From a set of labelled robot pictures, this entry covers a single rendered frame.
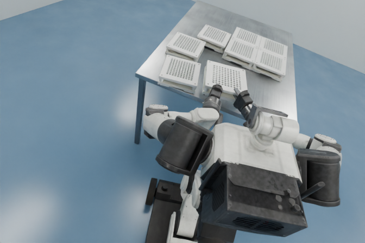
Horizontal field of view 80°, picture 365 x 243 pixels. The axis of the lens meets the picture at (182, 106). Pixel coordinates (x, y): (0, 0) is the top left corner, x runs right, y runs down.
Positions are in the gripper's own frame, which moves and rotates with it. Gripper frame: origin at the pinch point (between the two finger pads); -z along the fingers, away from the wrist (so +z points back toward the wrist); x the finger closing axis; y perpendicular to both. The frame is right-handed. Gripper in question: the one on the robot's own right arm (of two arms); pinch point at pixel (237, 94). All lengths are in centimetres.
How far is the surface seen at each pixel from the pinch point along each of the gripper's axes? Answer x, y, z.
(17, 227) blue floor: 104, -132, -5
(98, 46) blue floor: 108, -45, -205
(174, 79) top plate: 11.3, -23.5, -29.0
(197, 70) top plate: 11.5, -4.4, -34.7
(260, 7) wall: 74, 256, -244
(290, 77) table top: 19, 77, -20
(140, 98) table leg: 42, -38, -45
